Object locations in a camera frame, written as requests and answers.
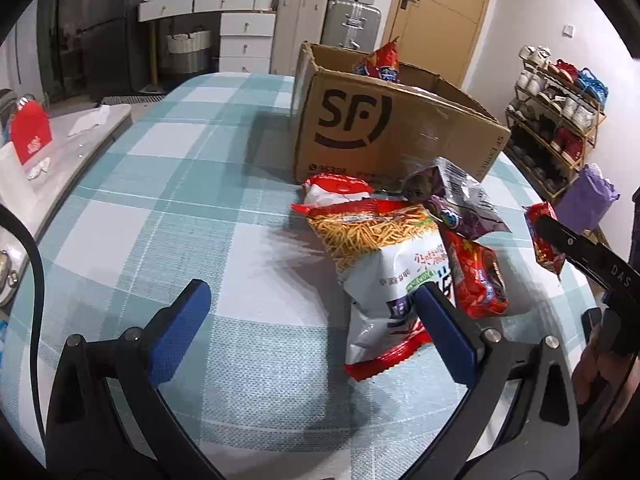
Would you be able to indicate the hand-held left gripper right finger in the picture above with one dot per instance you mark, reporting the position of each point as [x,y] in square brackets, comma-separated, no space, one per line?
[445,335]

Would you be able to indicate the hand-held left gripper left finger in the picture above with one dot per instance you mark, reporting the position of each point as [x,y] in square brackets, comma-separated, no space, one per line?
[180,332]

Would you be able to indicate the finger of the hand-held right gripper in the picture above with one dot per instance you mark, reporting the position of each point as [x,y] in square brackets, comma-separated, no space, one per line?
[570,247]

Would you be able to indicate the small red snack packet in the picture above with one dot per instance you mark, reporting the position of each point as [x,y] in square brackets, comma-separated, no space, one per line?
[550,260]

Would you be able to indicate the red dark-print snack packet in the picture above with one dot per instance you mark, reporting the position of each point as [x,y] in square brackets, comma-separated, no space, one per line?
[475,275]

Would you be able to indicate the white fries snack packet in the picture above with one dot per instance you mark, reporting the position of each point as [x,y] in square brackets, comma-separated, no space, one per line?
[370,260]

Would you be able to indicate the silver purple snack packet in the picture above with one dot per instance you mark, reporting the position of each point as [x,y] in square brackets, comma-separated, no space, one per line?
[465,195]

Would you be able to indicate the red-edged white snack packet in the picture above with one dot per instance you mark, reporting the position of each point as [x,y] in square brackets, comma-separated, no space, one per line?
[335,187]

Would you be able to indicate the brown cardboard box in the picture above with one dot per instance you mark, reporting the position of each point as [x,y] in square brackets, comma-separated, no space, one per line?
[350,125]

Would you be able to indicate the red blue-label snack packet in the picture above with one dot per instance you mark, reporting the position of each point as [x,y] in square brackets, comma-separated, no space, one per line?
[382,62]

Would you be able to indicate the person's right hand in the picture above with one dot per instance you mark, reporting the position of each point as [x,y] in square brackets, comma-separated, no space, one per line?
[592,380]

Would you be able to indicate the purple paper bag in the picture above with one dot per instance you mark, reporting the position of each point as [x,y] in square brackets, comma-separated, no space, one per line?
[585,200]

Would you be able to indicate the wooden shoe rack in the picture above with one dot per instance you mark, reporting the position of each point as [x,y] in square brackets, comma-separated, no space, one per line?
[597,132]

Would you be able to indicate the checked tablecloth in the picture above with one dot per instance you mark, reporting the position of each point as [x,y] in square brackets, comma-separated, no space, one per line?
[175,210]

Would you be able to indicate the small metal jar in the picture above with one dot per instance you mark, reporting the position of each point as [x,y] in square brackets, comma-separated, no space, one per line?
[6,272]

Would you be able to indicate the grey side table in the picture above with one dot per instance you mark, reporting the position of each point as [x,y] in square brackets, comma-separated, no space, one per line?
[85,145]

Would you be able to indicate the white tissue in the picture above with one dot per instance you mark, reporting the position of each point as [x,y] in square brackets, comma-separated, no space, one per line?
[90,120]

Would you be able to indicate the white cup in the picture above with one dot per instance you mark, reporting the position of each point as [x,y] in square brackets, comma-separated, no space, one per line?
[12,170]

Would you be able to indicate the red gift bag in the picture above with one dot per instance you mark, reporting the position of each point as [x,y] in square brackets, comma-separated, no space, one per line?
[30,132]

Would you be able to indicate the wooden door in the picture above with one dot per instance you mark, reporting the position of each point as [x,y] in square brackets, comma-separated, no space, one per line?
[450,10]

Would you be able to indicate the woven basket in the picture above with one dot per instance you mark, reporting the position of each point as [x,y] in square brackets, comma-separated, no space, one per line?
[189,46]

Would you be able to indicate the dark grey fridge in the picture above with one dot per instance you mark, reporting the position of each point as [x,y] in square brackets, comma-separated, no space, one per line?
[110,50]

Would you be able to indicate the white desk with drawers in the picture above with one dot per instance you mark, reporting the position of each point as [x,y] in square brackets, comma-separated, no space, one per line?
[247,35]

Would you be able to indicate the silver suitcase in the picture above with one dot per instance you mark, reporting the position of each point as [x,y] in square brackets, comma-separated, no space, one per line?
[350,20]

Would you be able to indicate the dark glass cabinet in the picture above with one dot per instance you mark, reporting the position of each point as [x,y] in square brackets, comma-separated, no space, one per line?
[62,35]

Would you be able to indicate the beige suitcase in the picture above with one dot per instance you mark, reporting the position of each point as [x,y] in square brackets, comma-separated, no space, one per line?
[300,25]

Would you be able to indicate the light switch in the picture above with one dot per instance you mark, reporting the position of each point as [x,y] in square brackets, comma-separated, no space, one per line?
[568,30]

